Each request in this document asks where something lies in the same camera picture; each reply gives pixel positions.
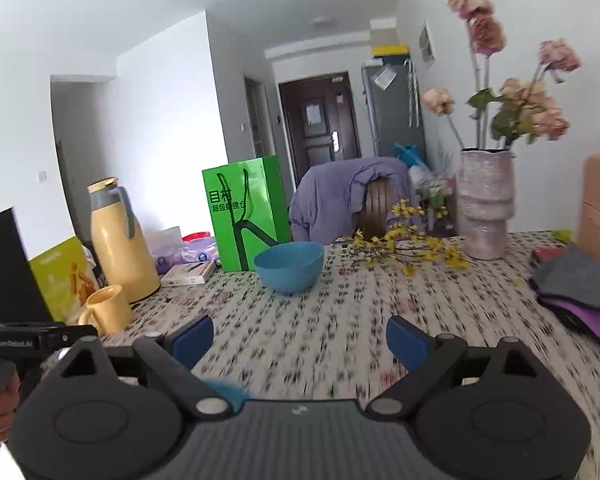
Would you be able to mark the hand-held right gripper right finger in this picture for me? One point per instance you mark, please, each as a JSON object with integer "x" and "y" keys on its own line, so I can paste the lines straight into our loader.
{"x": 405, "y": 344}

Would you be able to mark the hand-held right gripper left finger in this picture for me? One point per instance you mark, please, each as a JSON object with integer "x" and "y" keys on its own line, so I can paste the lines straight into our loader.
{"x": 195, "y": 340}

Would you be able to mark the blue bowl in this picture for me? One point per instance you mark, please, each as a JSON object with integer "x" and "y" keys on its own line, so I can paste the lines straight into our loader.
{"x": 290, "y": 270}
{"x": 227, "y": 394}

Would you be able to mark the person's left hand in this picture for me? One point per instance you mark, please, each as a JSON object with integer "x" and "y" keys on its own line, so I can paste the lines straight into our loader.
{"x": 2, "y": 410}

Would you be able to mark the white flat box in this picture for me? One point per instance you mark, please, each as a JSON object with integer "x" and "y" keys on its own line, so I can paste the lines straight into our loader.
{"x": 187, "y": 274}

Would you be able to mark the black box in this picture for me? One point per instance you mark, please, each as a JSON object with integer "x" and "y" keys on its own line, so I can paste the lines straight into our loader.
{"x": 10, "y": 270}

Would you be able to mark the yellow-green box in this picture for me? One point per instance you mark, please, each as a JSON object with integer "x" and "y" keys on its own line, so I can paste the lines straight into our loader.
{"x": 62, "y": 275}

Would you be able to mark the purple tissue pack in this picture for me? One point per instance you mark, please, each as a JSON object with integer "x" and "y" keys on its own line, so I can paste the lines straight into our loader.
{"x": 195, "y": 252}

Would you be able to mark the yellow mug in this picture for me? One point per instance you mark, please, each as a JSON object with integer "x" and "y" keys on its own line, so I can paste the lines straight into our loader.
{"x": 107, "y": 312}

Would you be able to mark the yellow flower branch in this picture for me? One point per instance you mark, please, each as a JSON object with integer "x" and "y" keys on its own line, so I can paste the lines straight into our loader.
{"x": 410, "y": 247}

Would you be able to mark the red bag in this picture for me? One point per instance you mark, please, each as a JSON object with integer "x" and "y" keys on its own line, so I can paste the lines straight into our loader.
{"x": 199, "y": 236}

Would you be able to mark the yellow thermos jug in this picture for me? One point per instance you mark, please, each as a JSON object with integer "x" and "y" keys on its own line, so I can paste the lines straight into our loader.
{"x": 122, "y": 250}

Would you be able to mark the wooden chair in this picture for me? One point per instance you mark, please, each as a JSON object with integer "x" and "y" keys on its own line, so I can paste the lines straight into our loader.
{"x": 377, "y": 210}

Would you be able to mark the green paper bag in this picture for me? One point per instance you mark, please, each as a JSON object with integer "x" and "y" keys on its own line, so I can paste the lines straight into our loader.
{"x": 260, "y": 195}

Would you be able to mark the pink textured vase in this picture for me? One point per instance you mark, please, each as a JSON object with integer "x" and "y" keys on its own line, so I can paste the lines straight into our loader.
{"x": 485, "y": 200}

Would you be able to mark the small red item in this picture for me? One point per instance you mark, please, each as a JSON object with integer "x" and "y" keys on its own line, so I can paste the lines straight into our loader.
{"x": 545, "y": 254}

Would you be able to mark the grey folded cloth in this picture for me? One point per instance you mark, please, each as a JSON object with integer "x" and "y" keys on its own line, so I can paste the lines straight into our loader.
{"x": 575, "y": 280}

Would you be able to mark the purple folded cloth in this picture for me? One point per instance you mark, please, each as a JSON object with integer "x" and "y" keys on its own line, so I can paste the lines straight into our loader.
{"x": 590, "y": 322}

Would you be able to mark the blue plastic bag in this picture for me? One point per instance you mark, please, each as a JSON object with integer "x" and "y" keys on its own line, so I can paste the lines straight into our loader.
{"x": 410, "y": 154}

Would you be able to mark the grey refrigerator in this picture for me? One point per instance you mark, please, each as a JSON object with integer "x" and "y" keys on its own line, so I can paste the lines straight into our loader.
{"x": 395, "y": 115}

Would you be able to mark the dark wooden door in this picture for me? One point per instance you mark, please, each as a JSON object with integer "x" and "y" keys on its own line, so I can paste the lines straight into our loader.
{"x": 320, "y": 130}

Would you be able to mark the pink flower bouquet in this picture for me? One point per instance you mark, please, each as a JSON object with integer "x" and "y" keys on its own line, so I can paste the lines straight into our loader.
{"x": 525, "y": 105}

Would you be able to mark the yellow box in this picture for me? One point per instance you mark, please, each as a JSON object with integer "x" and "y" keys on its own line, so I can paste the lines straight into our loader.
{"x": 390, "y": 50}

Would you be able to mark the white wall panel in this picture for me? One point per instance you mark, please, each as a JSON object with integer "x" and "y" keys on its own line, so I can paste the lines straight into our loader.
{"x": 426, "y": 42}

